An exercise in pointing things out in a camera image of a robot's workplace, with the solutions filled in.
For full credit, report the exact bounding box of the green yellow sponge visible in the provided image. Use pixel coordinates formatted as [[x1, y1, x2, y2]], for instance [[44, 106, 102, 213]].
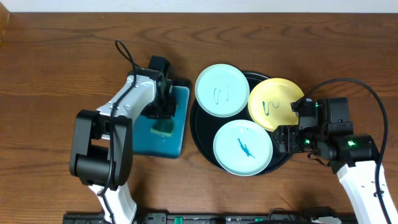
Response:
[[150, 119, 174, 137]]

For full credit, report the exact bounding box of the yellow plate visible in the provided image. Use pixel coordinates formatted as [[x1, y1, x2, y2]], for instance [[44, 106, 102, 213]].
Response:
[[248, 78, 304, 132]]

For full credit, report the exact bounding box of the light blue plate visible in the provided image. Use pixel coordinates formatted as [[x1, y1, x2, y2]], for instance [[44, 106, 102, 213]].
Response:
[[213, 119, 273, 177]]

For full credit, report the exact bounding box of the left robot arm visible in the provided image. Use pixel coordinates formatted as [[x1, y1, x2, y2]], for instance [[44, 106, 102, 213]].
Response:
[[70, 68, 175, 223]]

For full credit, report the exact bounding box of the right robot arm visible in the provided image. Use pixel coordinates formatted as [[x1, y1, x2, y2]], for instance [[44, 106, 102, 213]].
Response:
[[271, 98, 397, 223]]

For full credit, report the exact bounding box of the black rectangular tray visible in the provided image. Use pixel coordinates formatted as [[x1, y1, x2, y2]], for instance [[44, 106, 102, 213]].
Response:
[[132, 77, 192, 159]]

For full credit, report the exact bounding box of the black round tray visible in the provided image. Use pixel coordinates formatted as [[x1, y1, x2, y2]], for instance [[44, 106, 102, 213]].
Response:
[[189, 70, 293, 177]]

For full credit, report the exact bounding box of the white water-filled basin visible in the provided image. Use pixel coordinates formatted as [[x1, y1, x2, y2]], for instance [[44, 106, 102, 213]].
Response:
[[132, 85, 190, 157]]

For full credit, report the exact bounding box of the light green plate with scribble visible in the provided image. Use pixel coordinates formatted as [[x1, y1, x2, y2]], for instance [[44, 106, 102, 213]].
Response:
[[195, 63, 250, 118]]

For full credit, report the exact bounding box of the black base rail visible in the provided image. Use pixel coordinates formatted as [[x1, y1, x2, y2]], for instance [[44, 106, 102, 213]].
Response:
[[62, 207, 358, 224]]

